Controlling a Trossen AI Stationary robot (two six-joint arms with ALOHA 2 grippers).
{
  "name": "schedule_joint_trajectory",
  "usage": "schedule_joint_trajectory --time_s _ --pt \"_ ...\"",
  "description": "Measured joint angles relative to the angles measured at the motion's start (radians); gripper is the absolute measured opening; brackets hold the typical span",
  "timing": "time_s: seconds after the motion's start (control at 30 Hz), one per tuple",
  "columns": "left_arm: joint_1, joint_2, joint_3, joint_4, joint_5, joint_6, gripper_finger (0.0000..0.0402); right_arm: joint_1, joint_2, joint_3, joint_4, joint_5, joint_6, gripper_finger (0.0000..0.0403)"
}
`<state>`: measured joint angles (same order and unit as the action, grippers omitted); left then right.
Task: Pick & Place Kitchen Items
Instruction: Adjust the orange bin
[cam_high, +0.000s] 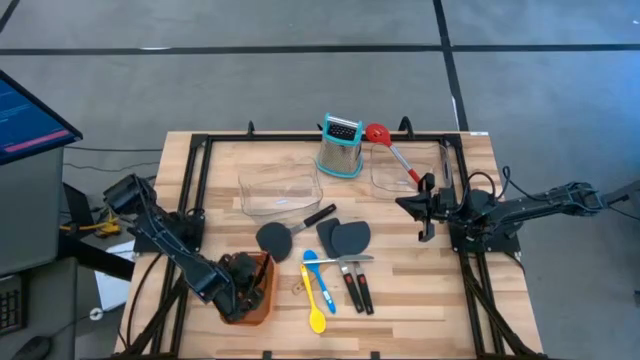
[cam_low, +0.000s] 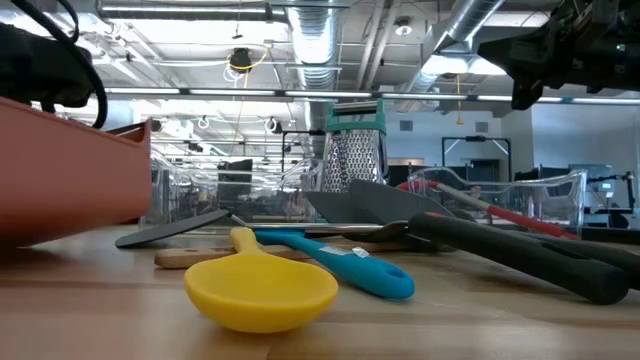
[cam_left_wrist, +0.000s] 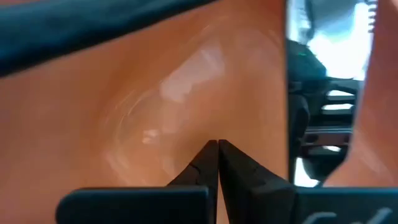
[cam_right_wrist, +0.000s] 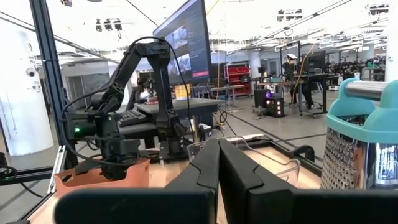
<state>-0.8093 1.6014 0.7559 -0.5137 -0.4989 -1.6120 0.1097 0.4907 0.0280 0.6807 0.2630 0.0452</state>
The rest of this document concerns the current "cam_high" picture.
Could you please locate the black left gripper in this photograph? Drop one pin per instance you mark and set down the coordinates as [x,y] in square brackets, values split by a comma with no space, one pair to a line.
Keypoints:
[242,280]

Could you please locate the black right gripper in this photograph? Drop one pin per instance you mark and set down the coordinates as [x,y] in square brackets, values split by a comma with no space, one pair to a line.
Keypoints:
[442,205]

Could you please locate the wooden slotted spatula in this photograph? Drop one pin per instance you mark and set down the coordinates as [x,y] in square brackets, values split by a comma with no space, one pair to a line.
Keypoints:
[298,289]

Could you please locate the blue plastic spoon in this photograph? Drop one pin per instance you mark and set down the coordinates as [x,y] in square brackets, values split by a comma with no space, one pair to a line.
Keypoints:
[311,257]

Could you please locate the clear plastic bin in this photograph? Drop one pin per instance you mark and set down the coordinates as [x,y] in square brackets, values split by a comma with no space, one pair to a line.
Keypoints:
[280,205]
[390,170]

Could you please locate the yellow plastic spoon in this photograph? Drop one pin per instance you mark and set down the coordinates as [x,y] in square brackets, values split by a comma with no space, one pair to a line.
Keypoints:
[317,322]

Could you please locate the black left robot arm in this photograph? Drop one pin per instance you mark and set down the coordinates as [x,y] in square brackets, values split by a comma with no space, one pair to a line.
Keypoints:
[165,235]

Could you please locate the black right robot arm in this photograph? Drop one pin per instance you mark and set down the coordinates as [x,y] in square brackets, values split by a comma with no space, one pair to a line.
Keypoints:
[525,205]

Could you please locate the teal steel box grater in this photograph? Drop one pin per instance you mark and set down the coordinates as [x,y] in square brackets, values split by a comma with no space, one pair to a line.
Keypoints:
[340,155]

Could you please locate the white paper sheet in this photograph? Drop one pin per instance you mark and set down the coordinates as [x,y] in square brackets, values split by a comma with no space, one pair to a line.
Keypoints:
[112,285]

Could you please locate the grey stand foot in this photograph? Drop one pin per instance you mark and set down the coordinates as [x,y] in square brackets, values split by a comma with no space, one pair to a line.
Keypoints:
[625,192]

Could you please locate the black computer mouse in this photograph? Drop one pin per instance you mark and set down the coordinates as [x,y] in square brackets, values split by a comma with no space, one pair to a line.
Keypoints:
[32,348]

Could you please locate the grey cabinet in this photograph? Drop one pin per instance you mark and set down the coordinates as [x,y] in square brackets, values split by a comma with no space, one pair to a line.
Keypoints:
[30,210]

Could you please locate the black keyboard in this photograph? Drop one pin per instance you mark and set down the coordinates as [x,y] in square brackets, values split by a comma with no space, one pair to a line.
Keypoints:
[10,305]

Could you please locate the computer monitor blue screen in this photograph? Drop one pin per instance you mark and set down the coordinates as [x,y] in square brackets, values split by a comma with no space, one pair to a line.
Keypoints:
[30,120]

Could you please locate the black metal table frame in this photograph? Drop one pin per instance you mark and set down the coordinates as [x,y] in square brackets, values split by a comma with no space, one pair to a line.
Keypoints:
[290,136]

